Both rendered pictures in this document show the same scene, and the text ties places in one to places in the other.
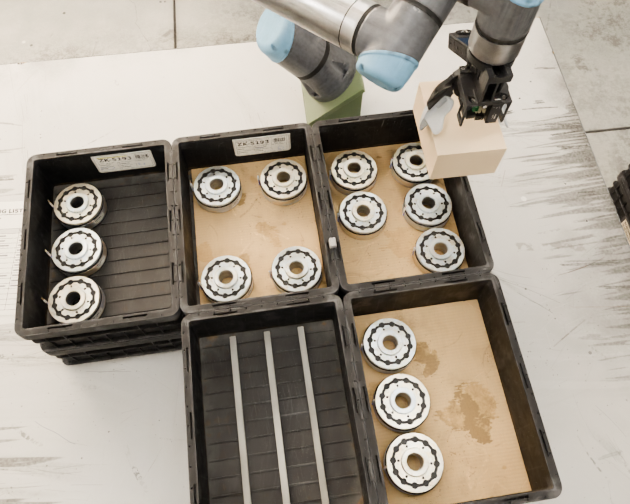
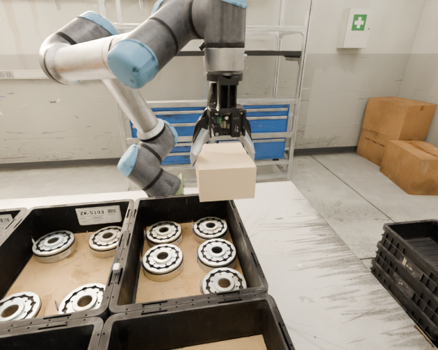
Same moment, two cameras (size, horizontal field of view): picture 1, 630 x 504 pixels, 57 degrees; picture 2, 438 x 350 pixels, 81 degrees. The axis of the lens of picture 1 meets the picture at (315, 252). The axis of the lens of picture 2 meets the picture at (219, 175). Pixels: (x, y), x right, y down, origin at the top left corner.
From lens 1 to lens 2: 0.65 m
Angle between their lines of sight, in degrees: 39
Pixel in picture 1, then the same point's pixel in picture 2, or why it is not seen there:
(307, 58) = (146, 173)
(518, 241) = (300, 295)
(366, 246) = (162, 287)
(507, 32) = (222, 32)
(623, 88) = (352, 239)
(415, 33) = (149, 31)
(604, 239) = (370, 292)
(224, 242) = (37, 285)
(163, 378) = not seen: outside the picture
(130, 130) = not seen: hidden behind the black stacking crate
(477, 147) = (232, 166)
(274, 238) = (83, 281)
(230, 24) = not seen: hidden behind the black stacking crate
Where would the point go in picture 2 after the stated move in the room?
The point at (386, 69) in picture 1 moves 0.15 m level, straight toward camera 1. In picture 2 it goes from (123, 48) to (54, 47)
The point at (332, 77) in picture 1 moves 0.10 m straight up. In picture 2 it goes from (163, 187) to (160, 164)
